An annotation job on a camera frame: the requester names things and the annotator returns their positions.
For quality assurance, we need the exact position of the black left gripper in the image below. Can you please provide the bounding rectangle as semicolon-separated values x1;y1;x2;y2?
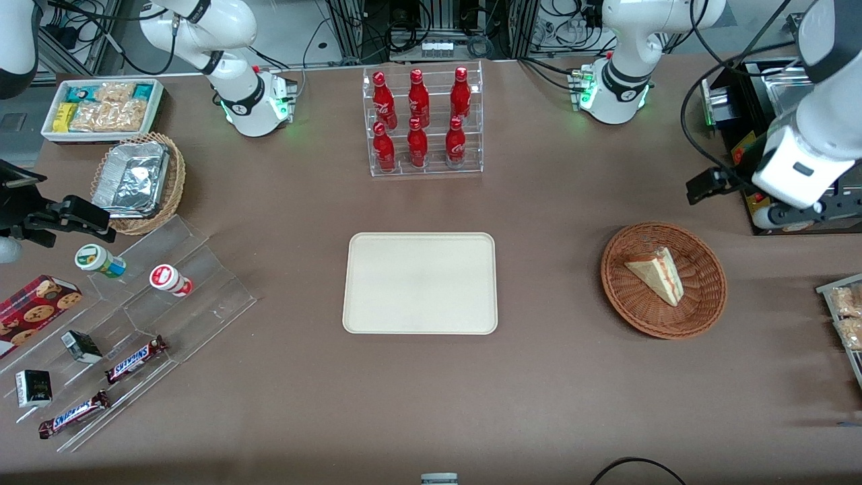
686;168;756;205

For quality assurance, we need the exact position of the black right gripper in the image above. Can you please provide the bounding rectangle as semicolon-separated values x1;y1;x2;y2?
0;192;117;247

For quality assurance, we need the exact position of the triangular sandwich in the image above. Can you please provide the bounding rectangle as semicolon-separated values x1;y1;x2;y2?
624;247;685;307

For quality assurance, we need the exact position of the light wicker basket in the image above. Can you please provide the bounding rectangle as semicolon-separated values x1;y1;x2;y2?
91;132;187;236

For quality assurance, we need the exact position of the brown wicker basket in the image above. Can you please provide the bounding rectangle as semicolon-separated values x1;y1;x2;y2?
601;222;728;340

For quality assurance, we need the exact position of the grey snack tray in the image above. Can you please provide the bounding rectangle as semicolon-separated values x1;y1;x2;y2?
816;273;862;391

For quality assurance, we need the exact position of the cream plastic tray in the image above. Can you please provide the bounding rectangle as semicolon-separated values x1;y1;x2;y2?
342;232;498;335

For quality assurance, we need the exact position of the green lidded yogurt cup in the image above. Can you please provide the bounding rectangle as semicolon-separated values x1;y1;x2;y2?
75;244;127;279

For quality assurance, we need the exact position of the aluminium foil container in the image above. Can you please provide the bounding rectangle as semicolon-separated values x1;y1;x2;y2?
92;141;170;219

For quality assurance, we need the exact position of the black food warmer cabinet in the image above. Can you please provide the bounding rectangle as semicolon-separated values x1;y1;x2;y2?
700;57;862;236

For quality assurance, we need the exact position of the red lidded yogurt cup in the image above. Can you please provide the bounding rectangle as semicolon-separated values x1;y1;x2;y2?
150;264;193;298

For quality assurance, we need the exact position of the white snack bin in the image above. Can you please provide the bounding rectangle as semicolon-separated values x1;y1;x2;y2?
41;78;165;144

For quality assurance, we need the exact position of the red plaid cookie box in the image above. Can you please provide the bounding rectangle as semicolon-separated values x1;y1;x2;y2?
0;274;84;360

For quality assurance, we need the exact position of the clear rice cracker bag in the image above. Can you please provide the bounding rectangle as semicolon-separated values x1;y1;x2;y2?
94;82;136;104
70;100;147;133

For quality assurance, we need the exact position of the small black carton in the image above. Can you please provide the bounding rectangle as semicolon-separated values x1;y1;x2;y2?
61;330;103;364
15;370;53;408

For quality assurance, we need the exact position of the clear acrylic step display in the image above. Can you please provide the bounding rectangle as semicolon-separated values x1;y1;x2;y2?
0;214;257;453

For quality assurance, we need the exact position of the snickers chocolate bar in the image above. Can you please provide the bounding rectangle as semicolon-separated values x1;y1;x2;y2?
38;390;110;440
105;335;168;385

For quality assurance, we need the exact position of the clear cracker packet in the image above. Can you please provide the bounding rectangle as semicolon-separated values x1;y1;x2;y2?
835;318;862;351
830;285;862;318

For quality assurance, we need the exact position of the red cola bottle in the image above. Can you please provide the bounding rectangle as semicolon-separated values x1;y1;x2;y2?
445;116;467;168
407;118;429;169
372;71;397;129
450;66;472;122
372;121;397;173
408;69;430;127

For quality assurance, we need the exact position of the clear acrylic bottle rack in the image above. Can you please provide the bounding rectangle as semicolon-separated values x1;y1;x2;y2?
362;61;484;178

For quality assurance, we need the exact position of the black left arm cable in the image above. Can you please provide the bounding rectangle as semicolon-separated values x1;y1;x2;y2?
679;0;819;191

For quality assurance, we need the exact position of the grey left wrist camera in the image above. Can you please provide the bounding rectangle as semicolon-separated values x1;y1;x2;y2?
753;201;862;231

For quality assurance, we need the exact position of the black right wrist bracket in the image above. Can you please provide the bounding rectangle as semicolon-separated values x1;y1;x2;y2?
0;160;48;191

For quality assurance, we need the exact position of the black table cable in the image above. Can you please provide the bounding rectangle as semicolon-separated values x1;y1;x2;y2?
591;457;686;485

